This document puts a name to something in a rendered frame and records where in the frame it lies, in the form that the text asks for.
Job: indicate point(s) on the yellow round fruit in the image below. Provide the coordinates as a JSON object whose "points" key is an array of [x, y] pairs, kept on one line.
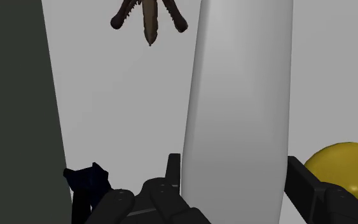
{"points": [[349, 167]]}

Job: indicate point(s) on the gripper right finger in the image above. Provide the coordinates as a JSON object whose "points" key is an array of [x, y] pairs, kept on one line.
{"points": [[321, 201]]}

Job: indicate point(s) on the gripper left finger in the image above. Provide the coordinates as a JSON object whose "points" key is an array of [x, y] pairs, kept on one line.
{"points": [[161, 198]]}

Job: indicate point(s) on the tall white rounded cylinder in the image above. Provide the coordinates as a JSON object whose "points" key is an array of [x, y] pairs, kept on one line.
{"points": [[237, 108]]}

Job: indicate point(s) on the brown toy figure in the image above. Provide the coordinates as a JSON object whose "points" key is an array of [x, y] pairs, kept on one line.
{"points": [[150, 21]]}

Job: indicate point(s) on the dark blue angular object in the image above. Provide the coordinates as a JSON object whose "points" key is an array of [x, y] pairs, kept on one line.
{"points": [[87, 180]]}

